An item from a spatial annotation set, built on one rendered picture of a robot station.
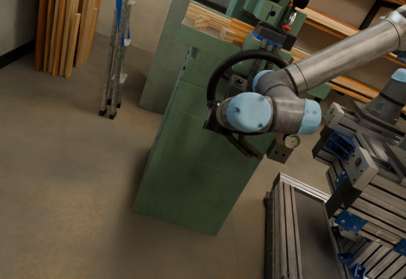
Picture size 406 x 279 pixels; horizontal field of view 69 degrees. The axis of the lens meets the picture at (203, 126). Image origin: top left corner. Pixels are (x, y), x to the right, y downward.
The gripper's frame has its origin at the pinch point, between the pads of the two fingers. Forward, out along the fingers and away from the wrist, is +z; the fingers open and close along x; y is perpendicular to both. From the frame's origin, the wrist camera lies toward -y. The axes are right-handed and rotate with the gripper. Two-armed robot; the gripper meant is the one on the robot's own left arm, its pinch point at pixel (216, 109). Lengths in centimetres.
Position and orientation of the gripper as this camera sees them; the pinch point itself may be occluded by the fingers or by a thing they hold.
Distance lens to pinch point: 89.8
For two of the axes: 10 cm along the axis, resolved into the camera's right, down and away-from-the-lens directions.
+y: -3.4, 9.4, -0.5
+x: 9.2, 3.5, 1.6
